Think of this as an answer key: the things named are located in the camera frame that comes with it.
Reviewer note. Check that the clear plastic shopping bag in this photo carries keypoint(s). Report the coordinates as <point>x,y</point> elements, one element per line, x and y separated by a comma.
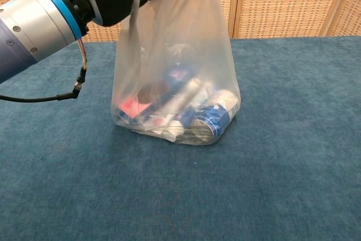
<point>175,40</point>

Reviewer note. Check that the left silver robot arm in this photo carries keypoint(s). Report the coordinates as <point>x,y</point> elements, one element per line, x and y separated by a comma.
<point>28,32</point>

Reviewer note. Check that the pink packet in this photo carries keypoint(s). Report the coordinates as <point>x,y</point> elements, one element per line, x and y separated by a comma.
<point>129,107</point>

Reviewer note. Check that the blue white drink can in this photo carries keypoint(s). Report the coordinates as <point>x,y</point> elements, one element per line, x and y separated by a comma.
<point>215,121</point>

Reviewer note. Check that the blue carpet table mat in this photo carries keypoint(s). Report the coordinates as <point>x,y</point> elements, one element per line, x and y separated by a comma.
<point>84,181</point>

